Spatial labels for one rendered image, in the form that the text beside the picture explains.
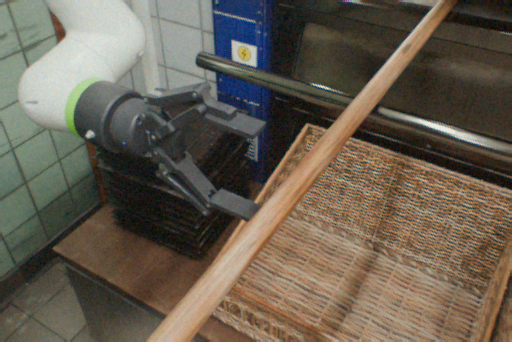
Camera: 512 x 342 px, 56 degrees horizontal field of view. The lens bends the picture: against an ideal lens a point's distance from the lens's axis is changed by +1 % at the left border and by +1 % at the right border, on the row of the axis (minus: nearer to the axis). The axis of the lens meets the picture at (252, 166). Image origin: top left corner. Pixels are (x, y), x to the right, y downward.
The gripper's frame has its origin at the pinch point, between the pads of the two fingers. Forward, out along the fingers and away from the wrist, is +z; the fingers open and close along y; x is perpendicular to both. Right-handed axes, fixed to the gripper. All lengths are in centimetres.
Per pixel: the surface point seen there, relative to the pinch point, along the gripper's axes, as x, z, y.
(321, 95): -24.5, -2.1, 2.1
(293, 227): -46, -15, 60
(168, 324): 22.2, 5.5, -1.3
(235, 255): 12.8, 6.2, -1.4
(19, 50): -44, -116, 32
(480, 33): -62, 14, 2
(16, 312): -4, -106, 119
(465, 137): -24.8, 20.3, 2.0
